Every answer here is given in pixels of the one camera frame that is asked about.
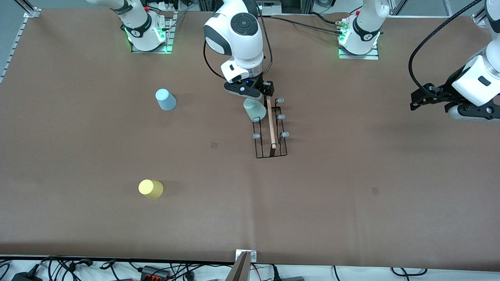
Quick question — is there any brown table cover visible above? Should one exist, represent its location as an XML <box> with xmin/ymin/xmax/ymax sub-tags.
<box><xmin>0</xmin><ymin>9</ymin><xmax>500</xmax><ymax>272</ymax></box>

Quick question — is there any thin black cable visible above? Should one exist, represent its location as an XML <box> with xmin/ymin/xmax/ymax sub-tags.
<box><xmin>260</xmin><ymin>14</ymin><xmax>344</xmax><ymax>36</ymax></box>

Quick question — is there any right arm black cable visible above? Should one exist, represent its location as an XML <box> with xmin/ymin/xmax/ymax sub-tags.
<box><xmin>202</xmin><ymin>0</ymin><xmax>274</xmax><ymax>82</ymax></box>

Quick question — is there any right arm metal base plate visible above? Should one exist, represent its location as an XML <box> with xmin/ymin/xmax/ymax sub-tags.
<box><xmin>131</xmin><ymin>11</ymin><xmax>175</xmax><ymax>54</ymax></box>

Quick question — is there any black orange connector box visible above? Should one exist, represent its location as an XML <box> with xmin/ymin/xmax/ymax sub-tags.
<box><xmin>141</xmin><ymin>265</ymin><xmax>170</xmax><ymax>280</ymax></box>

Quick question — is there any white electronics box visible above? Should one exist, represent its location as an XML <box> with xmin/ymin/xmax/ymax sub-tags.
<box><xmin>258</xmin><ymin>0</ymin><xmax>282</xmax><ymax>15</ymax></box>

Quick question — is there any light blue plastic cup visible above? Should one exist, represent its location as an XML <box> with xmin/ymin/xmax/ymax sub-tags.
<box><xmin>155</xmin><ymin>89</ymin><xmax>177</xmax><ymax>111</ymax></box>

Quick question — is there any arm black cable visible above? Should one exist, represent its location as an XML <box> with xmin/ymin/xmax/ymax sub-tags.
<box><xmin>202</xmin><ymin>0</ymin><xmax>274</xmax><ymax>82</ymax></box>
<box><xmin>408</xmin><ymin>0</ymin><xmax>485</xmax><ymax>92</ymax></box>

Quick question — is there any grey angled post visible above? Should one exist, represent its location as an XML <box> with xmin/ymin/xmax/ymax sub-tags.
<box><xmin>225</xmin><ymin>252</ymin><xmax>252</xmax><ymax>281</ymax></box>

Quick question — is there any pale green plastic cup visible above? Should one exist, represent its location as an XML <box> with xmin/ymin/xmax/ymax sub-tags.
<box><xmin>243</xmin><ymin>98</ymin><xmax>267</xmax><ymax>122</ymax></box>

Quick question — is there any perforated aluminium rail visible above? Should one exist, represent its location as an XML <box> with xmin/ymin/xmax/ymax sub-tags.
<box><xmin>0</xmin><ymin>16</ymin><xmax>30</xmax><ymax>84</ymax></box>

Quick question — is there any thick black cable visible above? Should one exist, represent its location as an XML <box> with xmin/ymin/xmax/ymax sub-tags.
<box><xmin>311</xmin><ymin>12</ymin><xmax>340</xmax><ymax>26</ymax></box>

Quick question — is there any black wire cup holder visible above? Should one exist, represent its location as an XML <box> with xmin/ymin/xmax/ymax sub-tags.
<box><xmin>252</xmin><ymin>96</ymin><xmax>290</xmax><ymax>159</ymax></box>

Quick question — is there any yellow plastic cup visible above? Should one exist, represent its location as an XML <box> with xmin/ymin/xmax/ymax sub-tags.
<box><xmin>138</xmin><ymin>179</ymin><xmax>164</xmax><ymax>199</ymax></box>

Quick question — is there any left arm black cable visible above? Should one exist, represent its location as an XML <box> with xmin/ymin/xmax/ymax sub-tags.
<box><xmin>408</xmin><ymin>0</ymin><xmax>485</xmax><ymax>92</ymax></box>

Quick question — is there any black power adapter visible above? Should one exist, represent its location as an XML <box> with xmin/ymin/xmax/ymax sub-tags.
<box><xmin>12</xmin><ymin>271</ymin><xmax>43</xmax><ymax>281</ymax></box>

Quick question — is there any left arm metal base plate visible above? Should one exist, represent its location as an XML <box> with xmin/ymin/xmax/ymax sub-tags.
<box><xmin>338</xmin><ymin>42</ymin><xmax>380</xmax><ymax>60</ymax></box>

